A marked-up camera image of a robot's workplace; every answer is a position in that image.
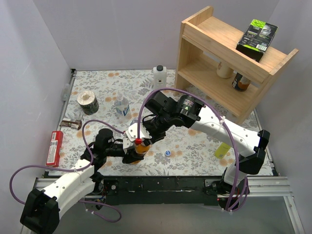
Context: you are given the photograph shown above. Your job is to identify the wooden shelf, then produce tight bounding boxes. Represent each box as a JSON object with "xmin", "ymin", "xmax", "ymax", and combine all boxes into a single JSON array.
[{"xmin": 175, "ymin": 6, "xmax": 298, "ymax": 124}]

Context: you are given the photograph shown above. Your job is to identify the black green product box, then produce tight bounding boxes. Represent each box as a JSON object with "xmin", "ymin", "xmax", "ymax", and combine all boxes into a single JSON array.
[{"xmin": 236, "ymin": 19, "xmax": 278, "ymax": 62}]

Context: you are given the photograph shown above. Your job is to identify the orange juice bottle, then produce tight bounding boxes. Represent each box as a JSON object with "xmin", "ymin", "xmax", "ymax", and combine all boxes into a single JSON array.
[{"xmin": 132, "ymin": 144, "xmax": 150, "ymax": 164}]

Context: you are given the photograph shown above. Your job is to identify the red snack box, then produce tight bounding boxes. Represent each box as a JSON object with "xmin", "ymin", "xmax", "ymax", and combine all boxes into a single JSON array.
[{"xmin": 46, "ymin": 131, "xmax": 63, "ymax": 167}]

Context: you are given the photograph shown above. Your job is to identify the dark jar on shelf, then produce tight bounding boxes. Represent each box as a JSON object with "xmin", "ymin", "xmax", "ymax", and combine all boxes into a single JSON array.
[{"xmin": 232, "ymin": 73, "xmax": 251, "ymax": 92}]

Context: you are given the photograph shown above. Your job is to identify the small clear bottle at wall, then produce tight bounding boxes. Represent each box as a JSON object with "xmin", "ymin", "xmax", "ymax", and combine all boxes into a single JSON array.
[{"xmin": 61, "ymin": 83, "xmax": 70, "ymax": 102}]

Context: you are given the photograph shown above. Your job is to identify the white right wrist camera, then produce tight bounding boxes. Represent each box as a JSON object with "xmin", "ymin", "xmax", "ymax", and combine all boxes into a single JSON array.
[{"xmin": 124, "ymin": 122, "xmax": 152, "ymax": 143}]

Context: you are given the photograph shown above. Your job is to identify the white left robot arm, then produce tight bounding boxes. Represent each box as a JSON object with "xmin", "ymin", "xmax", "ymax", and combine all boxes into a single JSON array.
[{"xmin": 20, "ymin": 128, "xmax": 150, "ymax": 234}]

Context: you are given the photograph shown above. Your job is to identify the chocolate bar wrapper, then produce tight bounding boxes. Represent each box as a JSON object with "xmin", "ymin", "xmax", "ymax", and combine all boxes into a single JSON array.
[{"xmin": 59, "ymin": 118, "xmax": 82, "ymax": 130}]

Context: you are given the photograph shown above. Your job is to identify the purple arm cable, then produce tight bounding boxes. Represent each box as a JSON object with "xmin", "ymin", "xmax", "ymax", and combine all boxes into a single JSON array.
[
  {"xmin": 9, "ymin": 119, "xmax": 127, "ymax": 223},
  {"xmin": 136, "ymin": 87, "xmax": 249, "ymax": 212}
]

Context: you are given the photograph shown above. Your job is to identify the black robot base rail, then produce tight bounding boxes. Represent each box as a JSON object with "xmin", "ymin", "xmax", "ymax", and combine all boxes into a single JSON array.
[{"xmin": 82, "ymin": 173, "xmax": 249, "ymax": 210}]

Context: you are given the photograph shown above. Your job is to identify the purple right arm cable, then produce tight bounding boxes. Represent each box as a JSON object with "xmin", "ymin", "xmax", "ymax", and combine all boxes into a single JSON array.
[{"xmin": 136, "ymin": 87, "xmax": 249, "ymax": 212}]

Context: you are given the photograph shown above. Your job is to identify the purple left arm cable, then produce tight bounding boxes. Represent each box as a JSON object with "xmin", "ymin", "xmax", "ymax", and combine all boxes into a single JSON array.
[{"xmin": 9, "ymin": 119, "xmax": 127, "ymax": 223}]

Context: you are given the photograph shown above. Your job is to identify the yellow squeeze bottle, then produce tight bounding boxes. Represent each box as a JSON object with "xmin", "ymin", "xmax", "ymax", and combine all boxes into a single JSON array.
[{"xmin": 214, "ymin": 142, "xmax": 231, "ymax": 159}]

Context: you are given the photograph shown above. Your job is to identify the white square lotion bottle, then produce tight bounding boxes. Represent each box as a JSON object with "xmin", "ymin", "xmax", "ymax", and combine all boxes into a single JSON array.
[{"xmin": 153, "ymin": 65, "xmax": 167, "ymax": 90}]

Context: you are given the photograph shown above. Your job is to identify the clear water bottle white-blue label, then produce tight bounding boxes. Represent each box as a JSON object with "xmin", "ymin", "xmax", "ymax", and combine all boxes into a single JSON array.
[{"xmin": 114, "ymin": 93, "xmax": 132, "ymax": 123}]

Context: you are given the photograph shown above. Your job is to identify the blue label water bottle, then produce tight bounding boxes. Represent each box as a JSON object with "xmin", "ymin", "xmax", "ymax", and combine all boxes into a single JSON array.
[{"xmin": 130, "ymin": 117, "xmax": 138, "ymax": 125}]

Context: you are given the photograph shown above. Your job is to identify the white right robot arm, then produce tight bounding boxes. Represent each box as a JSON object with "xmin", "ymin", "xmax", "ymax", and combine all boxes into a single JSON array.
[{"xmin": 142, "ymin": 89, "xmax": 270, "ymax": 194}]

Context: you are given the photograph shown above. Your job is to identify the cream cup on shelf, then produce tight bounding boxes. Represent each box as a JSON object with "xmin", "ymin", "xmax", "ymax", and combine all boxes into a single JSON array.
[{"xmin": 216, "ymin": 61, "xmax": 234, "ymax": 79}]

